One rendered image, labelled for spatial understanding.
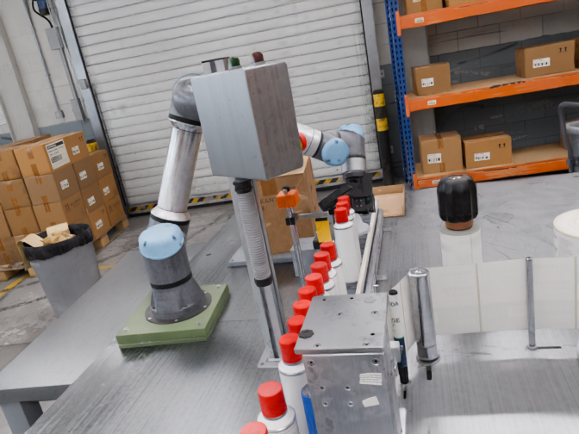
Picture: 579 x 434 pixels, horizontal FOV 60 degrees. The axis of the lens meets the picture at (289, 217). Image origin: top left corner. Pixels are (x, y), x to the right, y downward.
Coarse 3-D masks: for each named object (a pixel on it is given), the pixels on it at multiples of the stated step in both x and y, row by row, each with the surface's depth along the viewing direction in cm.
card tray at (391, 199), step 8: (400, 184) 218; (376, 192) 221; (384, 192) 221; (392, 192) 220; (400, 192) 219; (384, 200) 213; (392, 200) 211; (400, 200) 209; (384, 208) 202; (392, 208) 201; (400, 208) 199; (384, 216) 194; (392, 216) 193
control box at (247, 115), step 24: (216, 72) 91; (240, 72) 82; (264, 72) 84; (288, 72) 88; (216, 96) 89; (240, 96) 84; (264, 96) 84; (288, 96) 88; (216, 120) 92; (240, 120) 86; (264, 120) 85; (288, 120) 88; (216, 144) 94; (240, 144) 88; (264, 144) 85; (288, 144) 89; (216, 168) 97; (240, 168) 91; (264, 168) 86; (288, 168) 90
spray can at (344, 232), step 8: (336, 208) 131; (344, 208) 130; (336, 216) 130; (344, 216) 129; (336, 224) 131; (344, 224) 130; (352, 224) 131; (336, 232) 131; (344, 232) 130; (352, 232) 131; (336, 240) 132; (344, 240) 130; (352, 240) 131; (344, 248) 131; (352, 248) 132; (344, 256) 132; (352, 256) 132; (344, 264) 133; (352, 264) 133; (344, 272) 134; (352, 272) 133; (352, 280) 134
